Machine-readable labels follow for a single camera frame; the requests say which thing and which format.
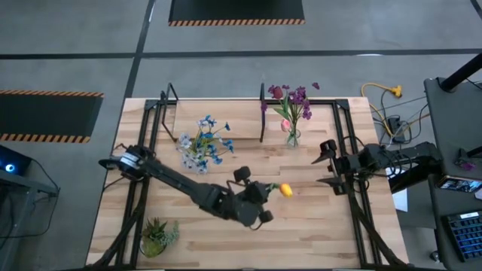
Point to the black hazard-striped floor mat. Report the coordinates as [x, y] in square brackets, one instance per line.
[235, 9]
[45, 114]

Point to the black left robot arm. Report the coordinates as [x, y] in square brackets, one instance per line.
[177, 180]

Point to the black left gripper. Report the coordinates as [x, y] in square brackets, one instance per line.
[254, 193]

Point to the black tablet device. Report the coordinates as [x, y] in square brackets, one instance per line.
[459, 184]

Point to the black computer with blue light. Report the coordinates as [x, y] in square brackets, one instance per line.
[15, 162]

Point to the purple artificial flower bunch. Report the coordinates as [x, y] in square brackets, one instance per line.
[300, 97]

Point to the green potted succulent plant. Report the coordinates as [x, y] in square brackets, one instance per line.
[154, 241]

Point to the loose purple flower head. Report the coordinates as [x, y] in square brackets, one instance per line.
[468, 166]

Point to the white veined artificial flower bunch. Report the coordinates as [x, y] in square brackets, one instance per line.
[185, 141]

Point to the dark red artificial tulip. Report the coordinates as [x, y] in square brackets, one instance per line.
[277, 92]

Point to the blue-lit black keyboard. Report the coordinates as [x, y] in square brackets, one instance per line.
[467, 235]

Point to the black power strip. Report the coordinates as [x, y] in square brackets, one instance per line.
[395, 126]

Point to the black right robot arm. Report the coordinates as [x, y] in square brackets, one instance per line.
[410, 154]

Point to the blue artificial flower bunch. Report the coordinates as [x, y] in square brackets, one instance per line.
[228, 143]

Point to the grey side desk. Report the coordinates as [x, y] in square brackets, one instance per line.
[455, 124]

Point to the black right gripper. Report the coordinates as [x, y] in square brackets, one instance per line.
[344, 167]

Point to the orange yellow artificial tulip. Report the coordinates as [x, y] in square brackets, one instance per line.
[286, 190]

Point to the white paper sheet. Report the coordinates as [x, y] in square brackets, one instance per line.
[401, 199]

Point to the pink artificial tulip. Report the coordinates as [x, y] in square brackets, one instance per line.
[285, 125]

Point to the small clear glass flask vase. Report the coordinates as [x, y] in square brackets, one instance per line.
[293, 142]

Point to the black metal table frame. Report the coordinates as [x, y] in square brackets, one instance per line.
[148, 233]

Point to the tall clear glass vase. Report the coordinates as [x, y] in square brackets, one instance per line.
[196, 155]

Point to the black round pole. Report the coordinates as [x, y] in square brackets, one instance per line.
[463, 73]

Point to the grey equipment stand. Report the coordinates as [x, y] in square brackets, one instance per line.
[22, 181]

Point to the black metal shelf bracket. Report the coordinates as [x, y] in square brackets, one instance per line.
[262, 128]
[169, 113]

